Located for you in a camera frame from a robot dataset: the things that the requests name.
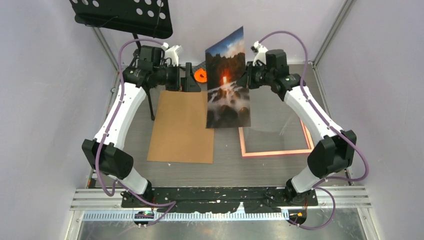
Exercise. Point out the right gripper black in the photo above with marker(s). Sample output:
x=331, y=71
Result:
x=247, y=78

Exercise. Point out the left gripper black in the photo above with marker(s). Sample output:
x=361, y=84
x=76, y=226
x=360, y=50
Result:
x=188, y=83

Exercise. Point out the landscape sunset photo print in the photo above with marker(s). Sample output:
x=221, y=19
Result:
x=228, y=104

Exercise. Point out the brown cardboard backing board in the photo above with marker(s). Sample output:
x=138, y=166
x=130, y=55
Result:
x=179, y=131

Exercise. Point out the transparent acrylic sheet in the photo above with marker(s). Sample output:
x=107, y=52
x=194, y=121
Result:
x=275, y=127

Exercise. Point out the pink wooden picture frame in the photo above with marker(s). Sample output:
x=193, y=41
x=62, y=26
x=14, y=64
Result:
x=308, y=150

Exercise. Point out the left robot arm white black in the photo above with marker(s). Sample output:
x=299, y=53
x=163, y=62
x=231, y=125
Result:
x=105, y=152

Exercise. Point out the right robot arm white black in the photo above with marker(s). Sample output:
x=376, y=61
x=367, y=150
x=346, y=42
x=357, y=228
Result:
x=333, y=147

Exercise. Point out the orange tape dispenser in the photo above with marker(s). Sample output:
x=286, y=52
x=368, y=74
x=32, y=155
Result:
x=200, y=75

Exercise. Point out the black music stand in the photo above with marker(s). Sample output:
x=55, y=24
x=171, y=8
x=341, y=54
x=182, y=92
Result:
x=149, y=23

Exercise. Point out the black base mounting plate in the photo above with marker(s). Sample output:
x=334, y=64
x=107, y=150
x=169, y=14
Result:
x=215, y=198

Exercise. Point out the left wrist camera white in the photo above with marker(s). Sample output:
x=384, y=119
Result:
x=171, y=54

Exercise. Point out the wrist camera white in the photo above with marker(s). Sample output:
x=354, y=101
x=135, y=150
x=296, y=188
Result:
x=259, y=51
x=171, y=54

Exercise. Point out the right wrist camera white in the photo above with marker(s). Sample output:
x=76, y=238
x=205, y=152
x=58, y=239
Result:
x=259, y=51

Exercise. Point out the aluminium rail front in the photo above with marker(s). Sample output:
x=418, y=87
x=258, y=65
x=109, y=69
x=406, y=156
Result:
x=96, y=206

